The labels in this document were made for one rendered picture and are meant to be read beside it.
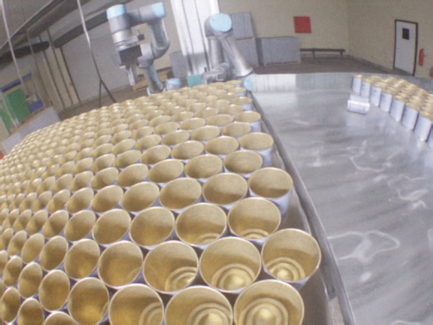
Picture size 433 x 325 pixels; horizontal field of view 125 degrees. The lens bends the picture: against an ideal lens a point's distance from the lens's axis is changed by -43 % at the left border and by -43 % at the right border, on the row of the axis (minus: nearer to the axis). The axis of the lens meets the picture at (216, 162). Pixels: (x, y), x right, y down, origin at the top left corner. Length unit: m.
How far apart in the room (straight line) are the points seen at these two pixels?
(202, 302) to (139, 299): 0.08
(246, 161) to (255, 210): 0.12
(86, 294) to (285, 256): 0.29
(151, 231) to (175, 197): 0.07
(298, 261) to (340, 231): 0.10
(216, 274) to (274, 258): 0.09
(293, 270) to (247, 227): 0.10
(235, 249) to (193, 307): 0.10
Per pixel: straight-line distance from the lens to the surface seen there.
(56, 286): 0.37
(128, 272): 0.34
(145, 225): 0.32
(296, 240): 0.27
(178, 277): 0.31
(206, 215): 0.30
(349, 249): 0.36
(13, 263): 0.47
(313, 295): 0.30
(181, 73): 7.39
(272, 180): 0.34
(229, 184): 0.33
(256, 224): 0.33
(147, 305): 0.32
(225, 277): 0.30
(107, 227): 0.36
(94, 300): 0.34
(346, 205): 0.41
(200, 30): 1.62
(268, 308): 0.29
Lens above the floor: 1.38
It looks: 36 degrees down
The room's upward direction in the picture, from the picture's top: 12 degrees counter-clockwise
